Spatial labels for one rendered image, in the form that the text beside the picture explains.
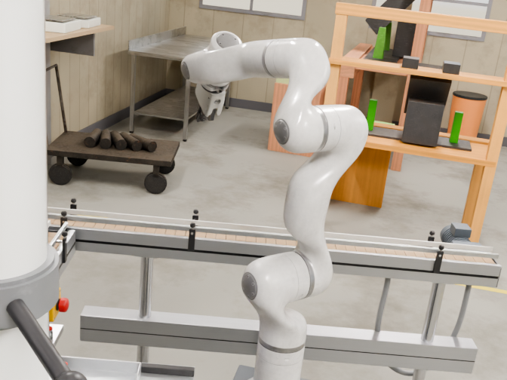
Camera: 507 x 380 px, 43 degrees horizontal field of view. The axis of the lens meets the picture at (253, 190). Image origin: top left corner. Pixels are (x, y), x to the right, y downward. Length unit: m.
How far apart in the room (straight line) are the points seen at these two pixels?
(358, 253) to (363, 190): 3.22
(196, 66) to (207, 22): 7.13
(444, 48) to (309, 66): 7.09
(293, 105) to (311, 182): 0.19
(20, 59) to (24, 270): 0.14
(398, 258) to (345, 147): 1.15
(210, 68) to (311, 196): 0.43
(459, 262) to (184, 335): 1.11
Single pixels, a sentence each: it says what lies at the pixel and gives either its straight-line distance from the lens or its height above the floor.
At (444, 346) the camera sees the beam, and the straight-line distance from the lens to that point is 2.78.
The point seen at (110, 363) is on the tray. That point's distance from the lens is 1.80.
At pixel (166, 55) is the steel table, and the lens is 6.87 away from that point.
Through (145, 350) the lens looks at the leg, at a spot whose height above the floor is 0.40.
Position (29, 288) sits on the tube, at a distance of 0.46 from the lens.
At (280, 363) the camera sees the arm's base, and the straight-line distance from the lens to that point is 1.65.
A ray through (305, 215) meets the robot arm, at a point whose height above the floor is 1.42.
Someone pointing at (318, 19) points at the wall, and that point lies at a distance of 8.48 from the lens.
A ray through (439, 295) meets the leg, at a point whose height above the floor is 0.77.
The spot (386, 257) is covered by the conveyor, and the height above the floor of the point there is 0.93.
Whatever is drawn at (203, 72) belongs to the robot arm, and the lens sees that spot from 1.64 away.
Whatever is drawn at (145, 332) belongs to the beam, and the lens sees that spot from 2.68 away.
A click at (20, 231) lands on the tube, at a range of 0.44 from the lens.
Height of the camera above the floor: 1.95
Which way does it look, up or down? 20 degrees down
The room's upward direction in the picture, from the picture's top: 6 degrees clockwise
